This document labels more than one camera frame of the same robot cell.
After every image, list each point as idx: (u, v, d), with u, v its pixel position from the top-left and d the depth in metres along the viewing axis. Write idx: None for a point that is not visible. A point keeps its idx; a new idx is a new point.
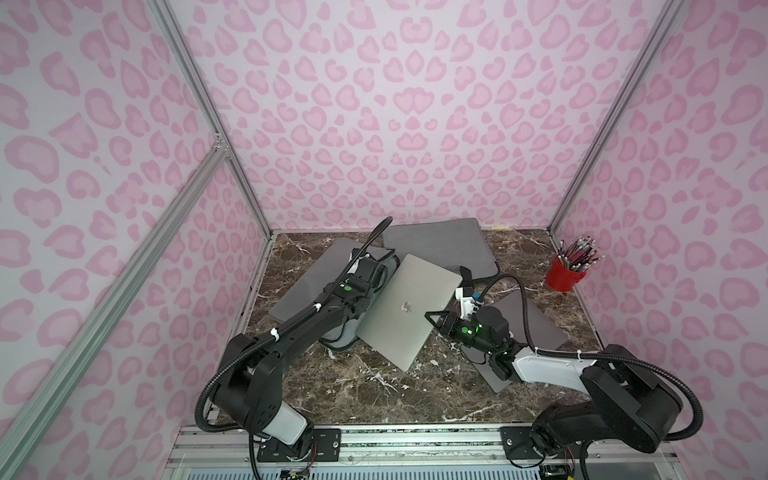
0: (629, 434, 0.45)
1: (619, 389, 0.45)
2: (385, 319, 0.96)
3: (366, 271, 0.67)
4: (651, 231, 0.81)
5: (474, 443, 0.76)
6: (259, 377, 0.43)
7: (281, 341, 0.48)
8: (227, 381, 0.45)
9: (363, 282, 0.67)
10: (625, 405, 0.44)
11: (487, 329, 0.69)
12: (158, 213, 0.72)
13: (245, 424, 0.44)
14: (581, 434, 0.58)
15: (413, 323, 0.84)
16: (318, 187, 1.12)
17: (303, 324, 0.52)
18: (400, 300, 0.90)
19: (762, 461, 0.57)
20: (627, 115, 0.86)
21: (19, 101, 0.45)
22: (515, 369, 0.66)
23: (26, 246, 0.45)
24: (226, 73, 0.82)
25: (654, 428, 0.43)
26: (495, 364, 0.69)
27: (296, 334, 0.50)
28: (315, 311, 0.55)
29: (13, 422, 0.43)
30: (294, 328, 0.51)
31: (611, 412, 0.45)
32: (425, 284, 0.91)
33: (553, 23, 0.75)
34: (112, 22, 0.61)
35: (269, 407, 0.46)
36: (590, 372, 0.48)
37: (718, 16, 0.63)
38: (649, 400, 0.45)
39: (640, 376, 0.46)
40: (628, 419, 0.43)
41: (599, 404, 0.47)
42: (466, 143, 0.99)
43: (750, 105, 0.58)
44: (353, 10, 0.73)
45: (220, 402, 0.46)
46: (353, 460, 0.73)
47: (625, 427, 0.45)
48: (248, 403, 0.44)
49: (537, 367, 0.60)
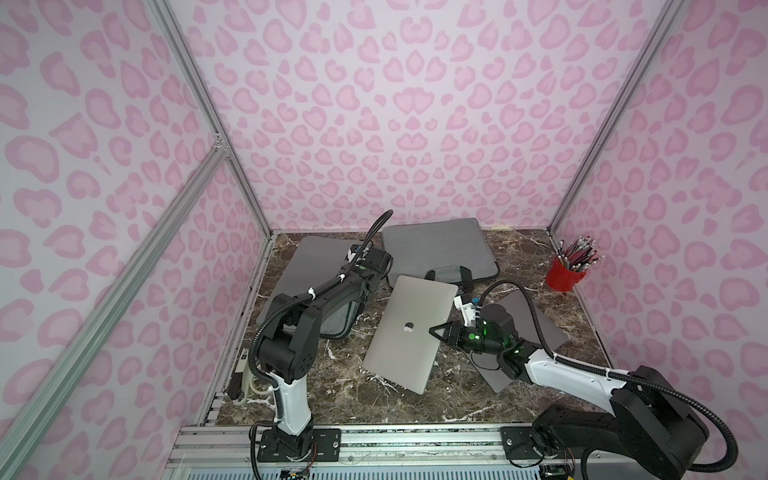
0: (652, 462, 0.43)
1: (651, 417, 0.43)
2: (386, 339, 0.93)
3: (377, 256, 0.77)
4: (651, 231, 0.81)
5: (474, 442, 0.76)
6: (303, 326, 0.50)
7: (317, 299, 0.56)
8: (271, 335, 0.52)
9: (375, 264, 0.77)
10: (655, 434, 0.42)
11: (493, 327, 0.68)
12: (158, 213, 0.72)
13: (290, 373, 0.50)
14: (587, 442, 0.58)
15: (419, 341, 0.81)
16: (318, 187, 1.12)
17: (333, 288, 0.60)
18: (401, 321, 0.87)
19: (762, 461, 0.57)
20: (627, 115, 0.86)
21: (18, 101, 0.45)
22: (528, 371, 0.63)
23: (26, 246, 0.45)
24: (226, 74, 0.82)
25: (678, 459, 0.41)
26: (504, 364, 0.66)
27: (329, 294, 0.58)
28: (340, 280, 0.64)
29: (12, 423, 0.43)
30: (328, 290, 0.59)
31: (637, 438, 0.43)
32: (423, 302, 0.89)
33: (553, 24, 0.75)
34: (112, 22, 0.61)
35: (310, 357, 0.53)
36: (621, 396, 0.45)
37: (718, 16, 0.63)
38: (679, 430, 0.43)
39: (672, 404, 0.44)
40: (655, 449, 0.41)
41: (625, 427, 0.44)
42: (466, 143, 0.99)
43: (750, 106, 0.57)
44: (353, 10, 0.73)
45: (264, 355, 0.52)
46: (353, 460, 0.73)
47: (649, 454, 0.43)
48: (294, 350, 0.50)
49: (555, 376, 0.57)
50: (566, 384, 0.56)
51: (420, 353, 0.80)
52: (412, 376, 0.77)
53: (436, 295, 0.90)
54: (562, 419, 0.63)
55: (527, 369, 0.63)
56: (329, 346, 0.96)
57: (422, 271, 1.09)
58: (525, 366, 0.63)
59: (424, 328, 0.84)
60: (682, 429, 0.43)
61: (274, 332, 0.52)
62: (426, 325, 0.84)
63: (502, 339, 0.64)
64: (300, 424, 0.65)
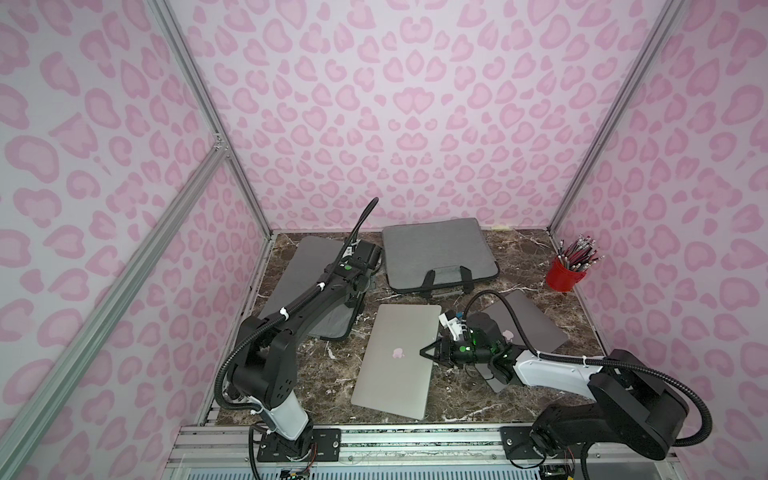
0: (640, 442, 0.44)
1: (627, 394, 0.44)
2: (376, 368, 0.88)
3: (364, 252, 0.70)
4: (651, 231, 0.81)
5: (474, 442, 0.76)
6: (275, 352, 0.45)
7: (291, 319, 0.50)
8: (242, 361, 0.47)
9: (362, 260, 0.70)
10: (634, 411, 0.44)
11: (479, 335, 0.71)
12: (158, 214, 0.72)
13: (266, 400, 0.46)
14: (583, 436, 0.58)
15: (413, 366, 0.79)
16: (318, 187, 1.12)
17: (309, 303, 0.54)
18: (389, 347, 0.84)
19: (762, 462, 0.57)
20: (627, 115, 0.86)
21: (19, 101, 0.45)
22: (517, 372, 0.64)
23: (26, 246, 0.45)
24: (226, 73, 0.82)
25: (663, 435, 0.42)
26: (495, 370, 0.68)
27: (304, 312, 0.52)
28: (318, 292, 0.57)
29: (13, 423, 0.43)
30: (301, 306, 0.53)
31: (619, 419, 0.45)
32: (408, 325, 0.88)
33: (553, 24, 0.75)
34: (112, 23, 0.61)
35: (287, 382, 0.49)
36: (597, 379, 0.47)
37: (718, 16, 0.63)
38: (657, 405, 0.45)
39: (646, 382, 0.46)
40: (637, 426, 0.43)
41: (607, 410, 0.46)
42: (466, 143, 0.99)
43: (751, 105, 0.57)
44: (353, 10, 0.73)
45: (238, 381, 0.48)
46: (353, 460, 0.73)
47: (633, 434, 0.44)
48: (267, 378, 0.46)
49: (541, 371, 0.59)
50: (551, 378, 0.57)
51: (414, 377, 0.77)
52: (410, 401, 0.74)
53: (422, 317, 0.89)
54: (556, 415, 0.65)
55: (516, 371, 0.65)
56: (329, 346, 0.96)
57: (423, 270, 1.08)
58: (513, 368, 0.65)
59: (414, 353, 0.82)
60: (664, 407, 0.44)
61: (246, 358, 0.47)
62: (416, 348, 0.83)
63: (490, 346, 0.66)
64: (296, 429, 0.64)
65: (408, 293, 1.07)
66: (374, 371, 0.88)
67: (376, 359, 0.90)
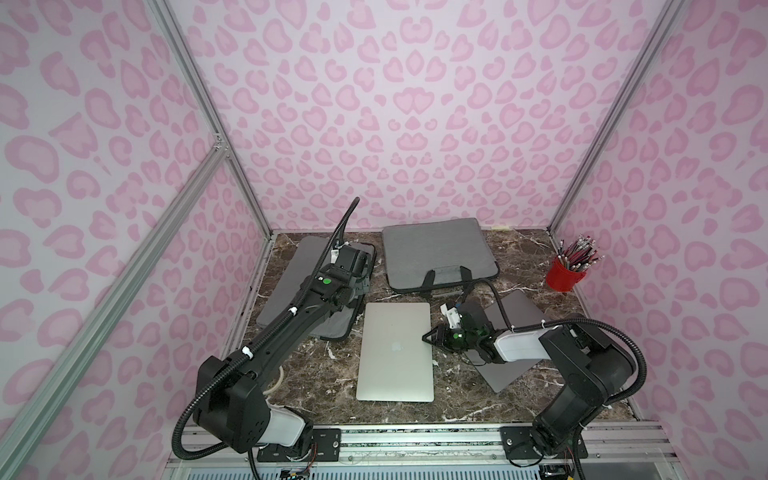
0: (583, 391, 0.49)
1: (572, 346, 0.50)
2: (376, 365, 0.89)
3: (347, 260, 0.62)
4: (651, 231, 0.81)
5: (474, 442, 0.76)
6: (237, 401, 0.40)
7: (256, 358, 0.45)
8: (206, 405, 0.43)
9: (342, 271, 0.63)
10: (576, 360, 0.49)
11: (467, 319, 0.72)
12: (158, 213, 0.72)
13: (234, 444, 0.42)
14: (566, 421, 0.61)
15: (412, 359, 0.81)
16: (318, 187, 1.12)
17: (277, 337, 0.48)
18: (385, 344, 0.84)
19: (761, 461, 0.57)
20: (627, 115, 0.86)
21: (19, 101, 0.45)
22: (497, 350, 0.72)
23: (26, 246, 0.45)
24: (226, 73, 0.82)
25: (602, 382, 0.47)
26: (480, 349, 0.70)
27: (272, 348, 0.47)
28: (290, 318, 0.51)
29: (13, 423, 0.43)
30: (268, 341, 0.47)
31: (566, 369, 0.51)
32: (401, 320, 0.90)
33: (553, 23, 0.75)
34: (112, 23, 0.61)
35: (258, 423, 0.45)
36: (550, 333, 0.52)
37: (718, 16, 0.63)
38: (602, 358, 0.49)
39: (594, 339, 0.51)
40: (578, 373, 0.48)
41: (558, 364, 0.52)
42: (465, 143, 0.99)
43: (750, 106, 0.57)
44: (353, 10, 0.73)
45: (206, 424, 0.44)
46: (353, 460, 0.73)
47: (579, 382, 0.49)
48: (232, 425, 0.42)
49: (512, 343, 0.66)
50: (522, 347, 0.64)
51: (414, 368, 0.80)
52: (417, 388, 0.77)
53: (413, 312, 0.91)
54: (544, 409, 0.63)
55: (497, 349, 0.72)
56: (329, 346, 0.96)
57: (423, 271, 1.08)
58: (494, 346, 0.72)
59: (410, 343, 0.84)
60: (608, 360, 0.49)
61: (210, 401, 0.45)
62: (411, 341, 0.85)
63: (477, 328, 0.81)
64: (294, 433, 0.63)
65: (408, 292, 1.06)
66: (371, 369, 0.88)
67: (375, 358, 0.90)
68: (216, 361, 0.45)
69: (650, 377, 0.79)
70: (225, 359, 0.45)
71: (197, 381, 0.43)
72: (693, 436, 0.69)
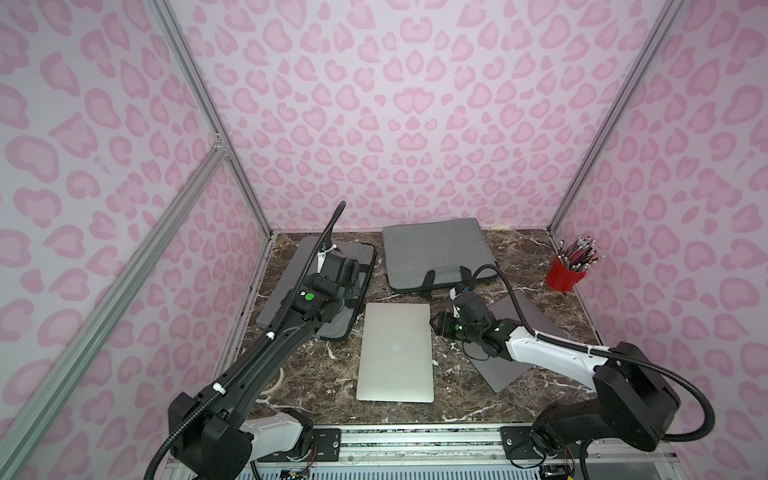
0: (629, 434, 0.45)
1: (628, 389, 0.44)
2: (376, 366, 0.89)
3: (333, 269, 0.57)
4: (651, 231, 0.81)
5: (474, 442, 0.76)
6: (210, 442, 0.38)
7: (230, 393, 0.42)
8: (181, 444, 0.41)
9: (326, 284, 0.58)
10: (635, 409, 0.43)
11: (465, 311, 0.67)
12: (158, 213, 0.72)
13: None
14: (581, 434, 0.58)
15: (411, 359, 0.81)
16: (318, 187, 1.12)
17: (255, 365, 0.45)
18: (384, 344, 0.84)
19: (761, 461, 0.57)
20: (627, 114, 0.86)
21: (19, 101, 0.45)
22: (508, 347, 0.63)
23: (26, 246, 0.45)
24: (226, 73, 0.82)
25: (656, 432, 0.42)
26: (484, 343, 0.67)
27: (247, 380, 0.44)
28: (268, 344, 0.47)
29: (13, 423, 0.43)
30: (243, 372, 0.44)
31: (615, 411, 0.45)
32: (400, 321, 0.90)
33: (553, 23, 0.75)
34: (112, 23, 0.61)
35: (238, 458, 0.44)
36: (602, 373, 0.45)
37: (718, 16, 0.63)
38: (655, 403, 0.45)
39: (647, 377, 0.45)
40: (635, 422, 0.42)
41: (604, 402, 0.46)
42: (465, 143, 0.99)
43: (750, 106, 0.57)
44: (353, 9, 0.73)
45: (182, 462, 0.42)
46: (353, 460, 0.73)
47: (627, 428, 0.44)
48: (205, 466, 0.40)
49: (534, 352, 0.58)
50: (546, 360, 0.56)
51: (414, 367, 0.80)
52: (418, 387, 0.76)
53: (412, 313, 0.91)
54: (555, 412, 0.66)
55: (509, 347, 0.63)
56: (329, 346, 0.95)
57: (423, 271, 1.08)
58: (506, 343, 0.63)
59: (409, 343, 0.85)
60: (661, 405, 0.44)
61: (183, 438, 0.43)
62: (411, 342, 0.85)
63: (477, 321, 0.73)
64: (293, 436, 0.63)
65: (407, 292, 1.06)
66: (370, 370, 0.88)
67: (375, 357, 0.90)
68: (187, 397, 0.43)
69: None
70: (196, 397, 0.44)
71: (169, 421, 0.40)
72: (693, 436, 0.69)
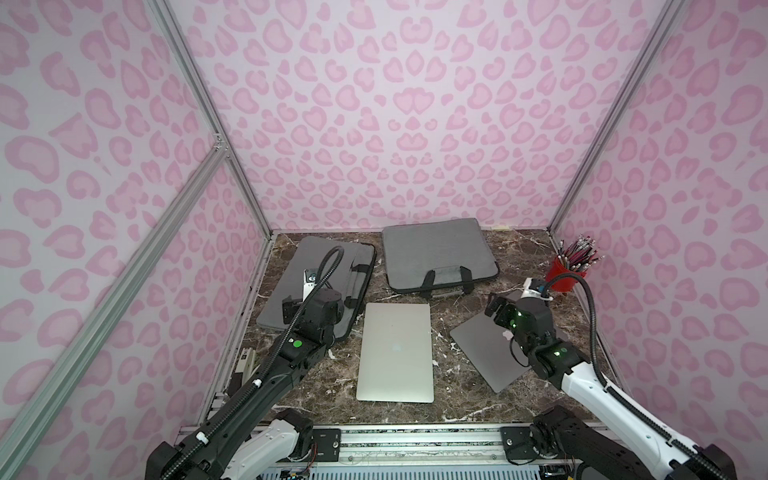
0: None
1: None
2: (376, 366, 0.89)
3: (316, 315, 0.58)
4: (651, 231, 0.81)
5: (474, 443, 0.76)
6: None
7: (212, 442, 0.42)
8: None
9: (313, 326, 0.59)
10: None
11: (526, 318, 0.63)
12: (158, 213, 0.72)
13: None
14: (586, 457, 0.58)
15: (411, 360, 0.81)
16: (318, 187, 1.12)
17: (239, 413, 0.46)
18: (384, 344, 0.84)
19: (761, 461, 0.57)
20: (627, 114, 0.86)
21: (19, 101, 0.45)
22: (567, 382, 0.56)
23: (26, 246, 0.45)
24: (226, 73, 0.82)
25: None
26: (537, 361, 0.61)
27: (231, 428, 0.44)
28: (252, 392, 0.48)
29: (13, 423, 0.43)
30: (227, 421, 0.45)
31: None
32: (400, 320, 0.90)
33: (553, 23, 0.75)
34: (112, 23, 0.61)
35: None
36: (677, 470, 0.40)
37: (718, 16, 0.63)
38: None
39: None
40: None
41: None
42: (465, 143, 0.99)
43: (750, 106, 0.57)
44: (353, 10, 0.73)
45: None
46: (353, 460, 0.73)
47: None
48: None
49: (597, 404, 0.51)
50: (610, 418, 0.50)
51: (415, 369, 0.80)
52: (419, 388, 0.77)
53: (412, 313, 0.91)
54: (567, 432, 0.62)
55: (565, 380, 0.56)
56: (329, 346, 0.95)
57: (423, 271, 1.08)
58: (564, 374, 0.56)
59: (410, 343, 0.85)
60: None
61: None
62: (411, 342, 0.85)
63: (536, 333, 0.63)
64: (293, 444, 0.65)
65: (407, 293, 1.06)
66: (371, 370, 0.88)
67: (376, 357, 0.90)
68: (169, 446, 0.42)
69: (650, 378, 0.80)
70: (177, 445, 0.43)
71: (147, 472, 0.40)
72: (693, 436, 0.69)
